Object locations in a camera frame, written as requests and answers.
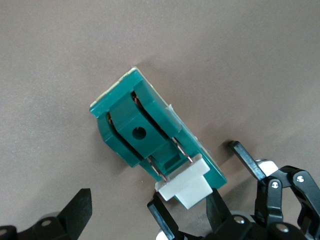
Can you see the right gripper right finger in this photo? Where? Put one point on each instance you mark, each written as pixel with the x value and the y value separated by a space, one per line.
pixel 217 212

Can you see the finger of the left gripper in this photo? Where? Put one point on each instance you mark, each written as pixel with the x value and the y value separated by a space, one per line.
pixel 246 157
pixel 162 217

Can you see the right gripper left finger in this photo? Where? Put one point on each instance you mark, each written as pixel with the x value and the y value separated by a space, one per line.
pixel 75 212

